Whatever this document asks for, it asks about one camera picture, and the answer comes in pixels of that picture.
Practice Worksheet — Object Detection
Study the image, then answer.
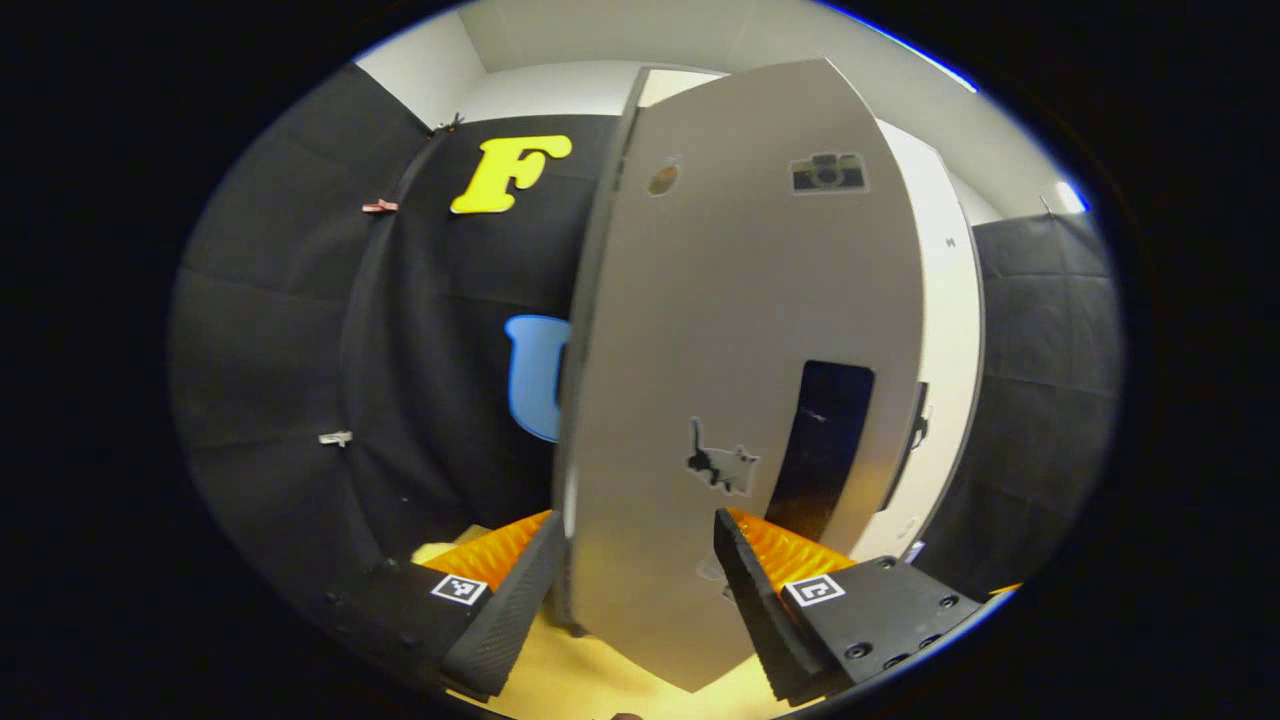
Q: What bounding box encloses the black backdrop cloth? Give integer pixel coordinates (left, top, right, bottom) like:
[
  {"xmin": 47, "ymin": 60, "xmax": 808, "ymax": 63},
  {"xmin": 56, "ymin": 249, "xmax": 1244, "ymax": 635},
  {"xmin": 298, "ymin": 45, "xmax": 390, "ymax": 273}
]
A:
[
  {"xmin": 915, "ymin": 212, "xmax": 1128, "ymax": 601},
  {"xmin": 168, "ymin": 62, "xmax": 626, "ymax": 611}
]

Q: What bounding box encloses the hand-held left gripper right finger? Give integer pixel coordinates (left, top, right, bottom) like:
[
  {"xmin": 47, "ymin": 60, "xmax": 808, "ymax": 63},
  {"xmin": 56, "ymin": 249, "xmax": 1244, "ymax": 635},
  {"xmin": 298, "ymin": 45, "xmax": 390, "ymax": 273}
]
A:
[{"xmin": 713, "ymin": 507, "xmax": 986, "ymax": 706}]

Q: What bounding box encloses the white shoe cabinet door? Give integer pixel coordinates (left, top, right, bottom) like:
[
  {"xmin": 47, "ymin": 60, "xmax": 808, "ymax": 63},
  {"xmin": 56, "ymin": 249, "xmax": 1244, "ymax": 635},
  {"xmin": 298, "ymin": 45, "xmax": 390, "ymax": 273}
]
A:
[
  {"xmin": 553, "ymin": 58, "xmax": 926, "ymax": 693},
  {"xmin": 850, "ymin": 120, "xmax": 988, "ymax": 563}
]

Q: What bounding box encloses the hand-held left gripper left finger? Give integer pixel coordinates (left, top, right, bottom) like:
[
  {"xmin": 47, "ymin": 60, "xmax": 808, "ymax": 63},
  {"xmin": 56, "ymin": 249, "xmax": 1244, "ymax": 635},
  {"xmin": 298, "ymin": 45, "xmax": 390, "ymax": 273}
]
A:
[{"xmin": 325, "ymin": 510, "xmax": 568, "ymax": 701}]

